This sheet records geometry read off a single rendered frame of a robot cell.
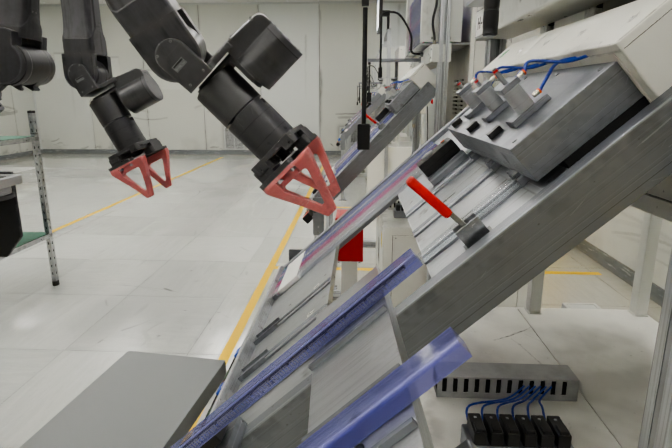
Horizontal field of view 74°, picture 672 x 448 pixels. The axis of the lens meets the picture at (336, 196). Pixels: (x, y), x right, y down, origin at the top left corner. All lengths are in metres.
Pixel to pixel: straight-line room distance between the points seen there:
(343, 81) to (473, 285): 8.84
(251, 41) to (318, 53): 8.80
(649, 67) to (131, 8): 0.51
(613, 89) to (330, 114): 8.82
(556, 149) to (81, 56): 0.80
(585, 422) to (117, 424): 0.83
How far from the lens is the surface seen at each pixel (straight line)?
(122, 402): 1.03
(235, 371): 0.81
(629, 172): 0.52
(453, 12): 1.94
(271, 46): 0.52
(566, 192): 0.50
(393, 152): 5.19
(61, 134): 11.22
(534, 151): 0.52
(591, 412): 1.01
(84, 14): 0.97
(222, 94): 0.53
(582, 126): 0.54
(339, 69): 9.28
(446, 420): 0.90
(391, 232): 1.98
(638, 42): 0.54
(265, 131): 0.53
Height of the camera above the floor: 1.17
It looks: 12 degrees down
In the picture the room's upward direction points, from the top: straight up
